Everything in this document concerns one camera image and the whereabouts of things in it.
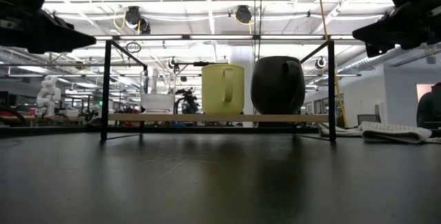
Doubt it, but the clear glass mug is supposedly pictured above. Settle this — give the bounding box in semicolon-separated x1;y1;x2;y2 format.
139;68;176;113

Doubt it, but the black mug with green inside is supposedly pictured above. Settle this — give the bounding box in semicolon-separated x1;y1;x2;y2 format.
250;55;306;115

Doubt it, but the yellow mug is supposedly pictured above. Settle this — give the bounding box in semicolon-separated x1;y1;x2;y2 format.
201;63;245;115

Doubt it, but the white robot figure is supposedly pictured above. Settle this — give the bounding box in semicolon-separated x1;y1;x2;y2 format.
36;75;62;116

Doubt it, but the person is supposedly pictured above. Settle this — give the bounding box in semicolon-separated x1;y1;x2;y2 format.
416;81;441;130

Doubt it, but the black monitor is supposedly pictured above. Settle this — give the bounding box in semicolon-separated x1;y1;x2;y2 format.
357;113;379;127

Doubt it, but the white cloth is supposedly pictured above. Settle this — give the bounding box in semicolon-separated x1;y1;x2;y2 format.
318;121;441;145

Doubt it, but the black background robot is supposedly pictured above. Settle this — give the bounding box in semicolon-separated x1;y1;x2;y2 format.
174;88;201;115

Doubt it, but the yellow hanging cable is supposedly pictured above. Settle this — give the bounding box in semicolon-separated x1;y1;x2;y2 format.
316;0;349;128

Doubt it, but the black aluminium table frame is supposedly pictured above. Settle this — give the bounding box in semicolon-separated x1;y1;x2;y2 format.
0;125;325;136

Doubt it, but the black hanging cable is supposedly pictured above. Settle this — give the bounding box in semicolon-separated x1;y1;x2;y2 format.
253;0;263;59

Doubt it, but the wooden shelf with black frame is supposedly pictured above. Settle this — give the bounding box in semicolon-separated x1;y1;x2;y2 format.
99;34;337;144

